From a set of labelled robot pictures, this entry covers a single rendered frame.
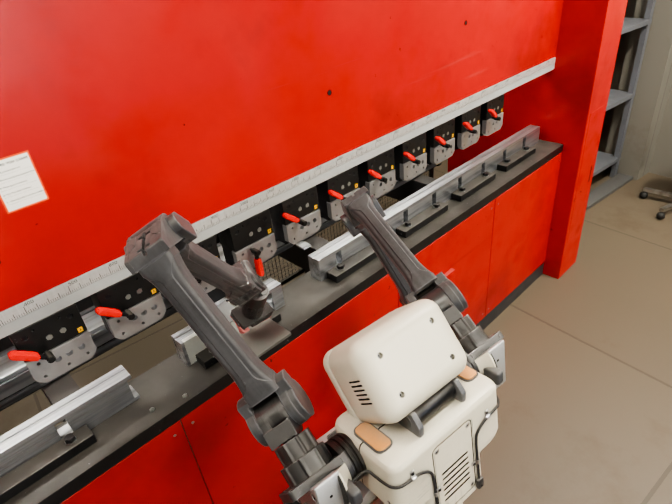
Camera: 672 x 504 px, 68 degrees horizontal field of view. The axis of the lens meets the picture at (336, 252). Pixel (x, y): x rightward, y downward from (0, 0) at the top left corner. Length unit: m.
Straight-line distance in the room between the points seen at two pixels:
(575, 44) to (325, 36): 1.63
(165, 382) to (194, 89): 0.85
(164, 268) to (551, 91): 2.50
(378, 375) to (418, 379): 0.07
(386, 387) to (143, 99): 0.86
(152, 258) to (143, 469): 0.87
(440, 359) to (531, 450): 1.61
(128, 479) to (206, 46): 1.17
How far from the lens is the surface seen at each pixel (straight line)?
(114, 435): 1.55
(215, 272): 1.08
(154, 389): 1.62
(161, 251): 0.85
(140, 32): 1.29
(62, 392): 1.75
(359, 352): 0.82
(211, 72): 1.38
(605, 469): 2.50
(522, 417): 2.58
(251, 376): 0.89
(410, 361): 0.86
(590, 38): 2.91
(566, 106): 3.01
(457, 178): 2.39
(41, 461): 1.56
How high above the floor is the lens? 1.95
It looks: 32 degrees down
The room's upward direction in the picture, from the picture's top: 6 degrees counter-clockwise
